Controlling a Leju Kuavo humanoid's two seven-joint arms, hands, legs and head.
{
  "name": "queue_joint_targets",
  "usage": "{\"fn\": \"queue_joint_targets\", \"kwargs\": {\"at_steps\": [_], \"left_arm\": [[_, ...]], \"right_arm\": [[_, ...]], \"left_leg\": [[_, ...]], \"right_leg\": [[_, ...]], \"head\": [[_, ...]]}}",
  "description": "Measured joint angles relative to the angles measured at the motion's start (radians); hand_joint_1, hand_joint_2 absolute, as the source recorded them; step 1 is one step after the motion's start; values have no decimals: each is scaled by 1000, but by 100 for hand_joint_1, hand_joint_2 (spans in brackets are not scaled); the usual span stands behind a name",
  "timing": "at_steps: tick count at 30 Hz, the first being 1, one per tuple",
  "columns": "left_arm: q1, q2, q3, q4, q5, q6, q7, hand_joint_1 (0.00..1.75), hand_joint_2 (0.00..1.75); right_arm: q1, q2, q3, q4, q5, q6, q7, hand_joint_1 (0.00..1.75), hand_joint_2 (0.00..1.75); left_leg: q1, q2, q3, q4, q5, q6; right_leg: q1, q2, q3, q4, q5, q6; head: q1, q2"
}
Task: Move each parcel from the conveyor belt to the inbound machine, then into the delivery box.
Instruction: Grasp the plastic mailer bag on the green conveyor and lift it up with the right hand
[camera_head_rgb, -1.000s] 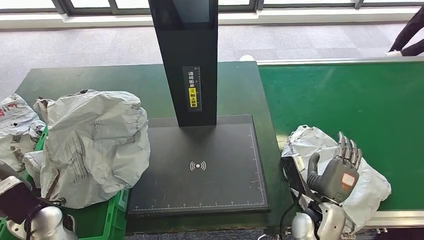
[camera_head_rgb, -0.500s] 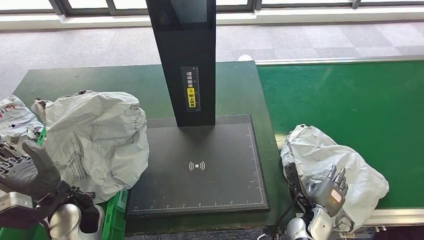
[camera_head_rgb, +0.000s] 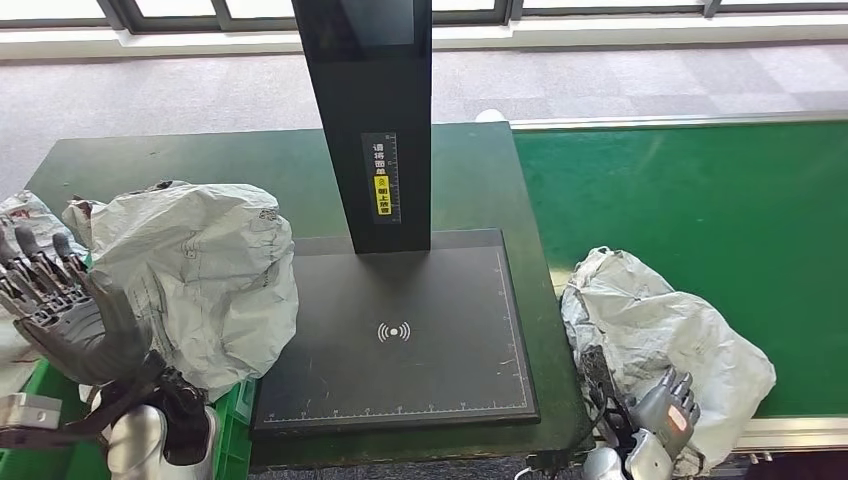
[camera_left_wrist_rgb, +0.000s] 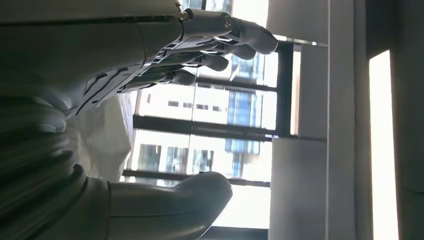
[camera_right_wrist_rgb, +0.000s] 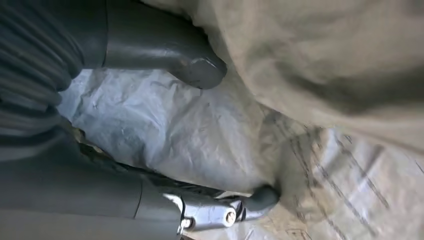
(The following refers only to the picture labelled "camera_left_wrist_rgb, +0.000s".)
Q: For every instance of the long ceiling light panel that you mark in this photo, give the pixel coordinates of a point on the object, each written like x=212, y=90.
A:
x=383, y=149

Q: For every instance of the dark window frame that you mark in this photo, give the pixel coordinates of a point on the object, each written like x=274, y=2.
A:
x=198, y=127

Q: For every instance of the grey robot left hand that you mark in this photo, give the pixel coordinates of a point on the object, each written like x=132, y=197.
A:
x=82, y=49

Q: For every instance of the building outside window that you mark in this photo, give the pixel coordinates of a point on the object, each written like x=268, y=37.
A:
x=215, y=106

